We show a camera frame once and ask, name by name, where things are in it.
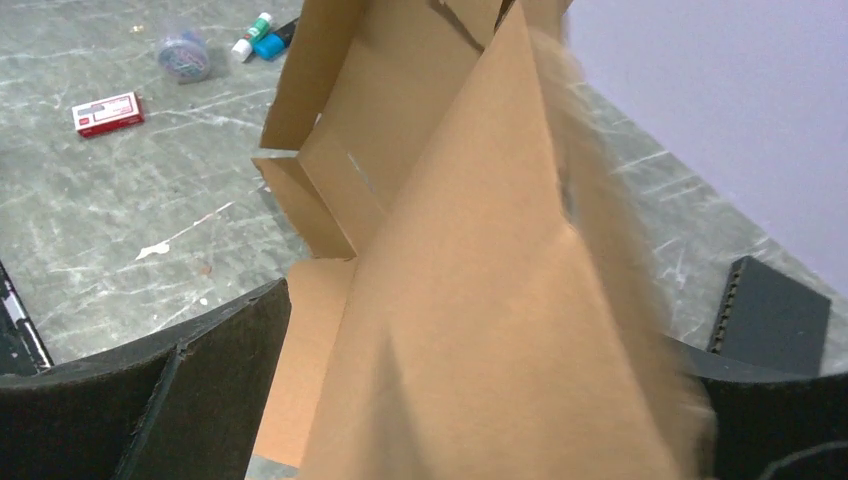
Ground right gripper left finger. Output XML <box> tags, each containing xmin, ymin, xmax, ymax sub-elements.
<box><xmin>1</xmin><ymin>280</ymin><xmax>291</xmax><ymax>479</ymax></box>

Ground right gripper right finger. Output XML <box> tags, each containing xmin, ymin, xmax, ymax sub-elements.
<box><xmin>674</xmin><ymin>340</ymin><xmax>847</xmax><ymax>479</ymax></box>

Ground brown cardboard box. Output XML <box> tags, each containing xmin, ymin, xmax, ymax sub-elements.
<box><xmin>254</xmin><ymin>1</ymin><xmax>715</xmax><ymax>479</ymax></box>

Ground red staples box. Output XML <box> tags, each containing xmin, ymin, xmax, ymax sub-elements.
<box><xmin>71</xmin><ymin>91</ymin><xmax>145</xmax><ymax>138</ymax></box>

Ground black foam block near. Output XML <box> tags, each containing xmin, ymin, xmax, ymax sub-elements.
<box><xmin>706</xmin><ymin>256</ymin><xmax>831</xmax><ymax>377</ymax></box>

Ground green white glue stick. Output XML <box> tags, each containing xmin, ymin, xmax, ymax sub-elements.
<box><xmin>230</xmin><ymin>12</ymin><xmax>274</xmax><ymax>62</ymax></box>

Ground blue capped marker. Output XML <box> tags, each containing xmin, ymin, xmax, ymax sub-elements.
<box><xmin>253</xmin><ymin>18</ymin><xmax>300</xmax><ymax>61</ymax></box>

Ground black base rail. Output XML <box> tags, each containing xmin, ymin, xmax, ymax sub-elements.
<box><xmin>1</xmin><ymin>265</ymin><xmax>54</xmax><ymax>376</ymax></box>

